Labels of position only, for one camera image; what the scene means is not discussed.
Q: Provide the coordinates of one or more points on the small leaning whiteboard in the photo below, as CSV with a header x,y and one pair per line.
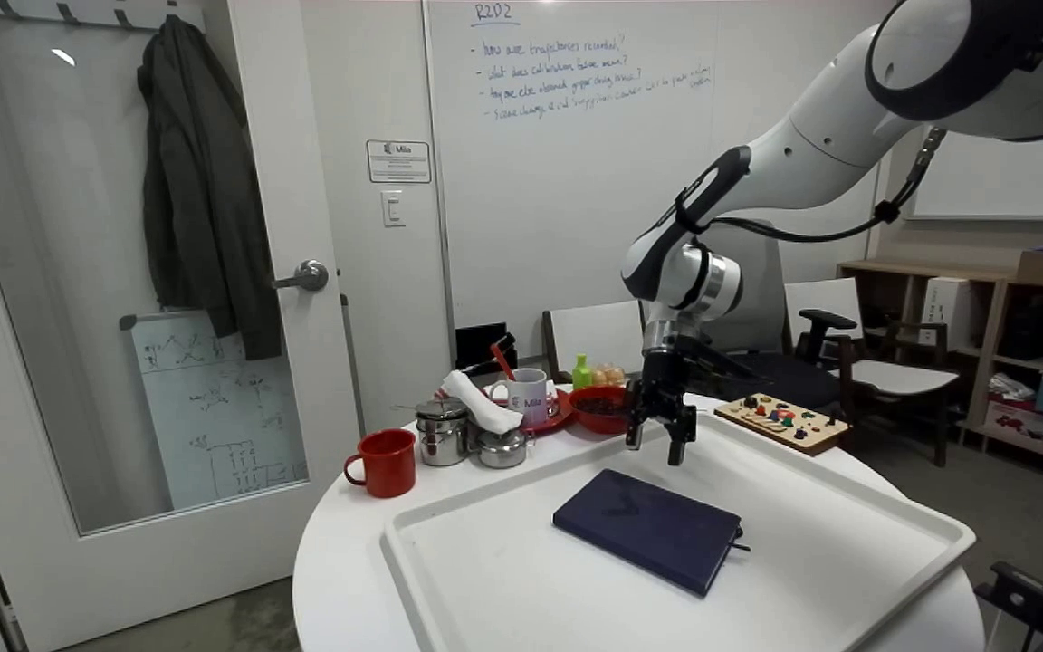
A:
x,y
220,410

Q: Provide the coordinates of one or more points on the large wall whiteboard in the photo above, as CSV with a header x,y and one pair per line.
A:
x,y
545,220

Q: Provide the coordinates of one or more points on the dark hanging jacket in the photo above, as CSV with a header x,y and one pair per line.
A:
x,y
208,182

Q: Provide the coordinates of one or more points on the white wall sign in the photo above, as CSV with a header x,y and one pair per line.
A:
x,y
400,160

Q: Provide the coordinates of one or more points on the navy blue notebook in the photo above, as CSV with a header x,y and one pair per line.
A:
x,y
649,531

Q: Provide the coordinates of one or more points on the small steel bowl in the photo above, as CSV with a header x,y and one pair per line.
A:
x,y
500,449

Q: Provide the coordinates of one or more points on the red utensil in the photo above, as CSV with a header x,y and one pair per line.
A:
x,y
505,356

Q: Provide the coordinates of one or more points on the coat hook rack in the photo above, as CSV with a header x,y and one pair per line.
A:
x,y
62,8

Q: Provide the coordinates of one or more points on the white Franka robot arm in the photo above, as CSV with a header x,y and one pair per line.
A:
x,y
833,122

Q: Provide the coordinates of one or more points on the wooden button board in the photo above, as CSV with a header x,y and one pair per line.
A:
x,y
779,422

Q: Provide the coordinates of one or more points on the white door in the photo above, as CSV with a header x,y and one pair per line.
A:
x,y
291,456

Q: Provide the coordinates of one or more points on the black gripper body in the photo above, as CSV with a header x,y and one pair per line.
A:
x,y
669,381

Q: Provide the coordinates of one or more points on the large white tray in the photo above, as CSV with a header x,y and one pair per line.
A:
x,y
812,555

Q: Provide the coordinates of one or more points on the black office chair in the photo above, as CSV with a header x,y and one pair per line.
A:
x,y
896,379

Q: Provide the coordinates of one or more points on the red bowl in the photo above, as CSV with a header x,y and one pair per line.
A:
x,y
603,414

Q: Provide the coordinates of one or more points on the wooden shelf unit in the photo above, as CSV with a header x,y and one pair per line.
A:
x,y
993,312

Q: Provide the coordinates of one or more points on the red plate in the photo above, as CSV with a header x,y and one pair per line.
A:
x,y
552,418

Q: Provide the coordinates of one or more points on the red mug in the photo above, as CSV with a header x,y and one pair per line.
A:
x,y
388,462

